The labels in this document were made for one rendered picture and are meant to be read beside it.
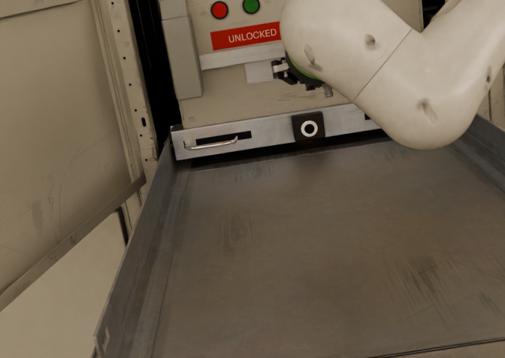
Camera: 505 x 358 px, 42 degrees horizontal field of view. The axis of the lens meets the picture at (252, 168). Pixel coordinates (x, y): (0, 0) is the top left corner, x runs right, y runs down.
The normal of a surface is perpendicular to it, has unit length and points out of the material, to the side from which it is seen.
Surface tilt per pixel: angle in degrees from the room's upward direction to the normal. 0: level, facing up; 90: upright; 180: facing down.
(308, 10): 67
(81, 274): 90
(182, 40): 90
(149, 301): 0
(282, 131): 90
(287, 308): 0
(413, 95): 80
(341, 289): 0
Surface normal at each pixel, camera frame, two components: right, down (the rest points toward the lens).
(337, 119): 0.03, 0.31
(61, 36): 0.95, -0.06
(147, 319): -0.15, -0.94
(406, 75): -0.14, 0.02
